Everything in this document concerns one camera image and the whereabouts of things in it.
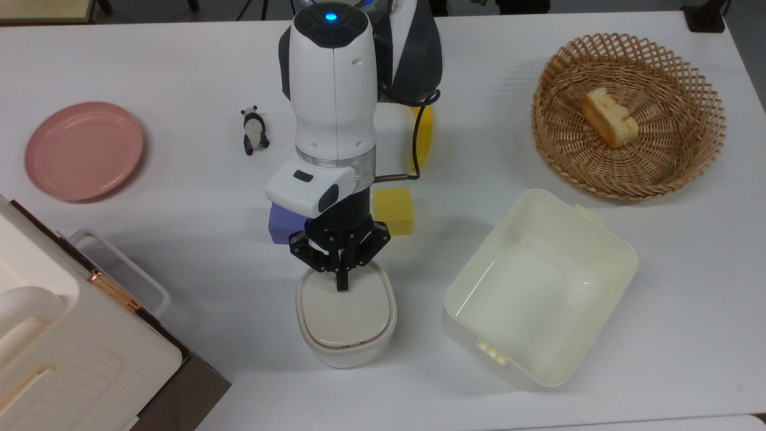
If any wooden side table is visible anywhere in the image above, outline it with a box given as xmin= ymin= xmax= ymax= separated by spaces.
xmin=0 ymin=0 xmax=98 ymax=25

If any cream plastic storage box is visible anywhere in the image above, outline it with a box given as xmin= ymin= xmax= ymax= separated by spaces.
xmin=442 ymin=189 xmax=639 ymax=390

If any small white dustbin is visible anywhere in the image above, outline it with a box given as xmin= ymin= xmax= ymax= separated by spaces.
xmin=295 ymin=260 xmax=399 ymax=369

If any yellow toy banana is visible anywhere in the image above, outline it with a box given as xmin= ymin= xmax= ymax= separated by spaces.
xmin=409 ymin=106 xmax=434 ymax=170

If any pink round plate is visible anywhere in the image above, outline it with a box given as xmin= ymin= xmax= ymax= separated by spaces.
xmin=24 ymin=101 xmax=145 ymax=202

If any white moulded plastic case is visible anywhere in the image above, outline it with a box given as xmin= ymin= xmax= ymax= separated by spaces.
xmin=0 ymin=195 xmax=183 ymax=431

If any purple foam cube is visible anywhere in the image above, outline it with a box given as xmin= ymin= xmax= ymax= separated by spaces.
xmin=268 ymin=202 xmax=309 ymax=245

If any brown case base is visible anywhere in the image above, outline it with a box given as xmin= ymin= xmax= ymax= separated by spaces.
xmin=129 ymin=353 xmax=232 ymax=431

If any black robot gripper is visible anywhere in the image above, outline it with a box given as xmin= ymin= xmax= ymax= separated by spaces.
xmin=290 ymin=190 xmax=391 ymax=292

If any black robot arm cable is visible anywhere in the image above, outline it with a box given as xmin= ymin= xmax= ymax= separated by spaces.
xmin=374 ymin=89 xmax=442 ymax=181

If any woven wicker basket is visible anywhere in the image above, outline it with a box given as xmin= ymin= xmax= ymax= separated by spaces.
xmin=532 ymin=33 xmax=727 ymax=201

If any black table clamp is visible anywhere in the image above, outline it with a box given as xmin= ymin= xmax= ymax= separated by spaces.
xmin=681 ymin=0 xmax=732 ymax=34

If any dark chair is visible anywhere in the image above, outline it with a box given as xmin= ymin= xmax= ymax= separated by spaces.
xmin=496 ymin=0 xmax=551 ymax=15

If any yellow foam cube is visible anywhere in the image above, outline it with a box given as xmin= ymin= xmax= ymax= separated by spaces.
xmin=373 ymin=187 xmax=415 ymax=236

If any beige dustbin swing lid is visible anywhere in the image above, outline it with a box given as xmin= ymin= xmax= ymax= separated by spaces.
xmin=299 ymin=263 xmax=393 ymax=347

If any small panda toy figure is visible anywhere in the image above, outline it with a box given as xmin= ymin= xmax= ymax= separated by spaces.
xmin=241 ymin=105 xmax=270 ymax=156

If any toy bread slice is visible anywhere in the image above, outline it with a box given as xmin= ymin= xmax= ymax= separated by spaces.
xmin=582 ymin=87 xmax=640 ymax=148

